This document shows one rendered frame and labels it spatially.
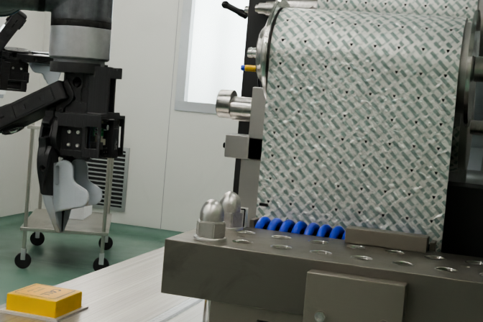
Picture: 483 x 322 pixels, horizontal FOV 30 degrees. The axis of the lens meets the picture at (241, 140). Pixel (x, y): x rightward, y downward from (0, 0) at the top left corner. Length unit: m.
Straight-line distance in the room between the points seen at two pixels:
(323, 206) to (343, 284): 0.23
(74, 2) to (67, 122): 0.14
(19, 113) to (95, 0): 0.17
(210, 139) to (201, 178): 0.31
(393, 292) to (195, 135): 6.24
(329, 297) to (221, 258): 0.13
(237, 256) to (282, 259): 0.05
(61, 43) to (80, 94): 0.07
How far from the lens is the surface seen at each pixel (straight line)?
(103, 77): 1.11
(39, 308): 1.15
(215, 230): 0.99
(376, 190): 1.12
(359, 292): 0.92
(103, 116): 1.10
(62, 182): 1.13
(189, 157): 7.14
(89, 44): 1.11
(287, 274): 0.95
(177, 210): 7.21
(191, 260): 0.98
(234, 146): 1.24
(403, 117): 1.11
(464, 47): 1.12
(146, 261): 1.54
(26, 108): 1.14
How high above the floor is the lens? 1.19
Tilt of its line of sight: 3 degrees down
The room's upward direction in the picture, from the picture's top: 5 degrees clockwise
